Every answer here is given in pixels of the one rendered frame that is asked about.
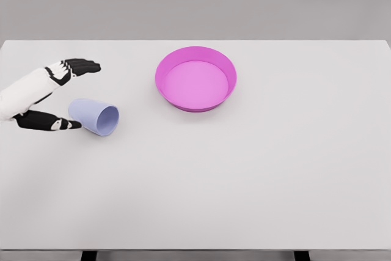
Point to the lavender plastic cup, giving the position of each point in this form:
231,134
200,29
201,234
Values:
88,116

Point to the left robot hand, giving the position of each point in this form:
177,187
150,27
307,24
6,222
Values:
27,90

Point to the pink round plate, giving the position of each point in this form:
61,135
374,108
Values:
197,82

